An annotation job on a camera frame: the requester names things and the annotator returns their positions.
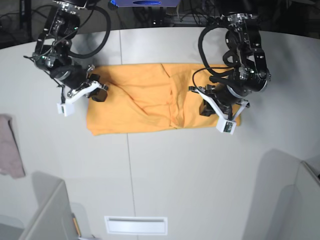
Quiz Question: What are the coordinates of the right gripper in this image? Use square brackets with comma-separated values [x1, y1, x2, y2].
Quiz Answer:
[49, 64, 108, 103]

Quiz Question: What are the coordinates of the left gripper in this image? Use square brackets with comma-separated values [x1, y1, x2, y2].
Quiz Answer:
[199, 83, 248, 117]

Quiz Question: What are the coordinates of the yellow T-shirt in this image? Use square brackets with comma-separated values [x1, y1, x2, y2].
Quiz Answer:
[85, 62, 243, 137]

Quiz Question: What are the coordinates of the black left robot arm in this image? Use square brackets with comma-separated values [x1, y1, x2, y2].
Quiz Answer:
[198, 0, 271, 120]

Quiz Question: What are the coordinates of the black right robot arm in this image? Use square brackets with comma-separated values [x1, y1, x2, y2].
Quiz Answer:
[28, 0, 111, 104]

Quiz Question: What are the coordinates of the purple base unit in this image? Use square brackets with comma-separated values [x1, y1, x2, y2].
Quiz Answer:
[114, 0, 180, 8]

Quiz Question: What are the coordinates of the pink folded cloth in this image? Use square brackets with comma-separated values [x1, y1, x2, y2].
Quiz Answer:
[0, 114, 26, 179]

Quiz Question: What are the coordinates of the grey right bin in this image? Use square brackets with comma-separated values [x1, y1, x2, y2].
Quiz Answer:
[269, 161, 320, 240]

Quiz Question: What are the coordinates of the grey bin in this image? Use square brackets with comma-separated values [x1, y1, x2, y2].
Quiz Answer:
[269, 161, 320, 240]
[0, 171, 79, 240]

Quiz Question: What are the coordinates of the orange pencil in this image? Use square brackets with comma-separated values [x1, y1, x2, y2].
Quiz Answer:
[72, 217, 82, 237]

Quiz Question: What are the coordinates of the white table label plate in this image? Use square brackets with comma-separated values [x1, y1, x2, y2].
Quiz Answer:
[104, 216, 168, 236]

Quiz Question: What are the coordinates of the grey left bin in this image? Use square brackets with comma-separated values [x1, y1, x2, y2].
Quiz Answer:
[0, 171, 79, 240]

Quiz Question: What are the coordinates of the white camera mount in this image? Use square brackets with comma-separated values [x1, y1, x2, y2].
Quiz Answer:
[57, 81, 108, 117]
[188, 86, 249, 135]

